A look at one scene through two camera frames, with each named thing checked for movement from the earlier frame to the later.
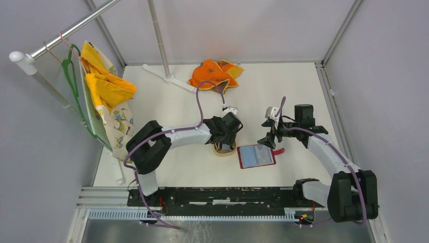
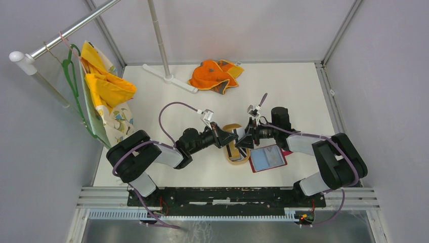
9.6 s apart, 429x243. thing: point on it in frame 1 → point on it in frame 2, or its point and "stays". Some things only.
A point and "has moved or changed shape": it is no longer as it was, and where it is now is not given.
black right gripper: (269, 139) → (247, 142)
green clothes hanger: (68, 65) stays
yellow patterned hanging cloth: (105, 93) stays
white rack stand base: (169, 79) stays
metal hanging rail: (26, 62) stays
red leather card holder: (256, 155) has moved or changed shape
